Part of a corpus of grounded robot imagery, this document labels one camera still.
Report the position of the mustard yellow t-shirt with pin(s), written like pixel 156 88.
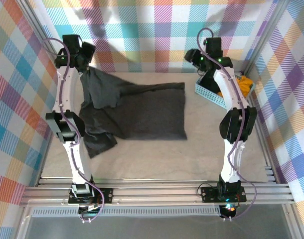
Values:
pixel 244 85

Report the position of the aluminium frame post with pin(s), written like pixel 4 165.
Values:
pixel 33 20
pixel 265 32

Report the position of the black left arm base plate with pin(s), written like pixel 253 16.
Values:
pixel 107 195

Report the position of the aluminium frame left post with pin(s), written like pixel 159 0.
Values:
pixel 33 20

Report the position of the light blue plastic basket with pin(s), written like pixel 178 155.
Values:
pixel 206 95

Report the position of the dark grey t-shirt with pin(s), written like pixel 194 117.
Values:
pixel 147 112

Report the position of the aluminium frame right post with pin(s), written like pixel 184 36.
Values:
pixel 265 32

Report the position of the aluminium frame cross rail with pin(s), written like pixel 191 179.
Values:
pixel 154 193

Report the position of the black t-shirt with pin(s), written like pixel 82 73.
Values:
pixel 209 84

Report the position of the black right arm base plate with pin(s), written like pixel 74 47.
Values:
pixel 208 194

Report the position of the aluminium frame right side rail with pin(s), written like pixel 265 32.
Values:
pixel 265 154

